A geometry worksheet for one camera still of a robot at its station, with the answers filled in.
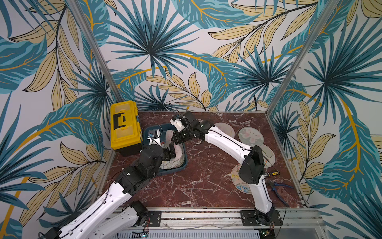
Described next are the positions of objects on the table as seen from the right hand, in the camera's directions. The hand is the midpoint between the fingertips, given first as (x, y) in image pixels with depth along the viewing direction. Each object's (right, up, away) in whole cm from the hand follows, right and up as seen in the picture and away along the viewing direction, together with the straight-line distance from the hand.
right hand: (171, 139), depth 82 cm
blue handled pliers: (+57, -26, +2) cm, 63 cm away
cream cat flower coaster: (+62, -12, +16) cm, 65 cm away
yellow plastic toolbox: (-27, +4, +4) cm, 28 cm away
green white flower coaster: (-1, -16, +8) cm, 18 cm away
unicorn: (+36, +6, +28) cm, 46 cm away
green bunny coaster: (+53, 0, +25) cm, 59 cm away
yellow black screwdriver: (+58, -21, +5) cm, 62 cm away
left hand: (-2, -2, -12) cm, 12 cm away
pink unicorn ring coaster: (+4, -6, -2) cm, 7 cm away
